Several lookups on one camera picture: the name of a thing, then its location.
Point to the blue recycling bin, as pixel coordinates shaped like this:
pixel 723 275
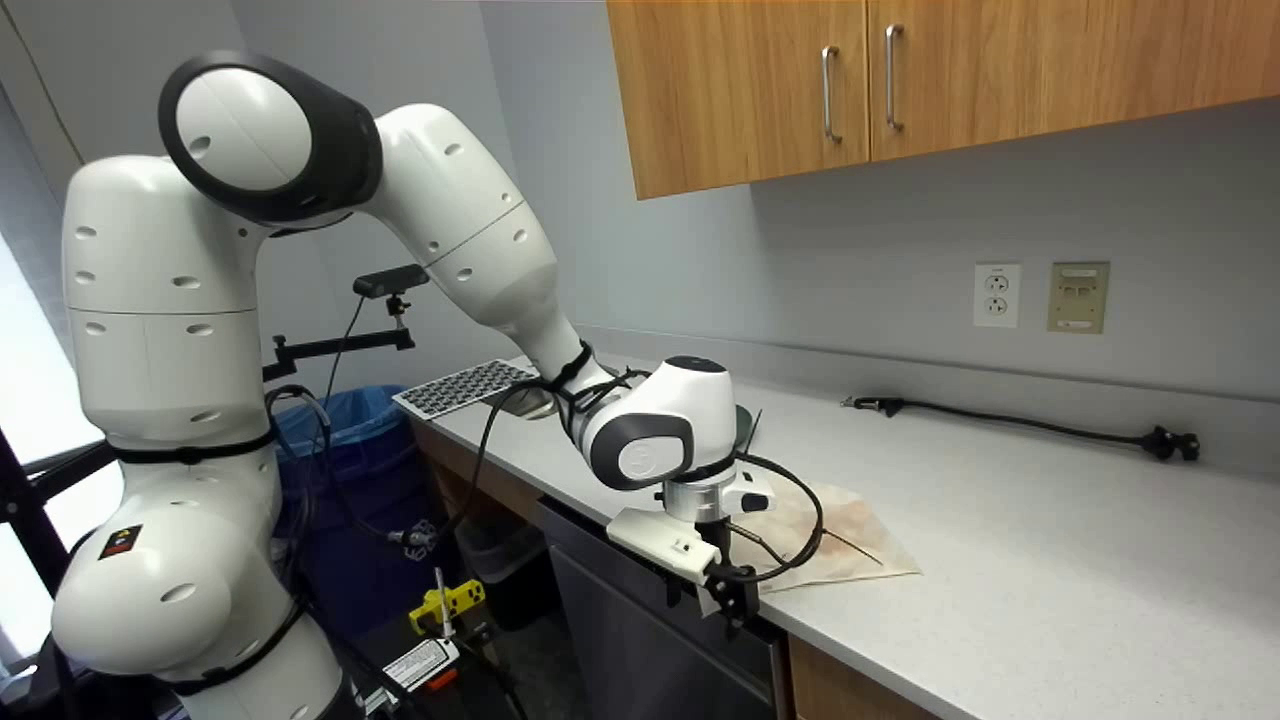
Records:
pixel 361 507

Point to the stainless dishwasher front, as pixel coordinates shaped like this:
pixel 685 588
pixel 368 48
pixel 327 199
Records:
pixel 641 643

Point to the left silver cabinet handle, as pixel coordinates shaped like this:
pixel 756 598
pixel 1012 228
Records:
pixel 830 56

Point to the yellow tool on floor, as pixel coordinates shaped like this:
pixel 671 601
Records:
pixel 445 605

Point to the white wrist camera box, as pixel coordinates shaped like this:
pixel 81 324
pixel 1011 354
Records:
pixel 671 536

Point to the silver cabinet handle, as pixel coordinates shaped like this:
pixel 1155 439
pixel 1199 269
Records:
pixel 893 33
pixel 830 56

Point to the right silver cabinet handle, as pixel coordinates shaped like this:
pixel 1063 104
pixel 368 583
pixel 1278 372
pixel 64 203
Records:
pixel 893 33

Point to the metal sink grate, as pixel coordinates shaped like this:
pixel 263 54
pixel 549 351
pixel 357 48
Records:
pixel 461 391

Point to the stained beige towel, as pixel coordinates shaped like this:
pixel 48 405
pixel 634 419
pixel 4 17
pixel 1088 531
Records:
pixel 852 542

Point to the dark green plate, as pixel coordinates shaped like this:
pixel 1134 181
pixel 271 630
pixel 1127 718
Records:
pixel 745 431

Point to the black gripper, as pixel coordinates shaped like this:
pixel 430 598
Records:
pixel 735 588

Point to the white wall outlet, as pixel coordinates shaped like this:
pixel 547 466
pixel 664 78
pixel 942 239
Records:
pixel 997 297

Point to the wooden upper cabinet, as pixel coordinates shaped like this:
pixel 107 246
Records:
pixel 729 88

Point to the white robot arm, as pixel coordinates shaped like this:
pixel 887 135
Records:
pixel 157 261

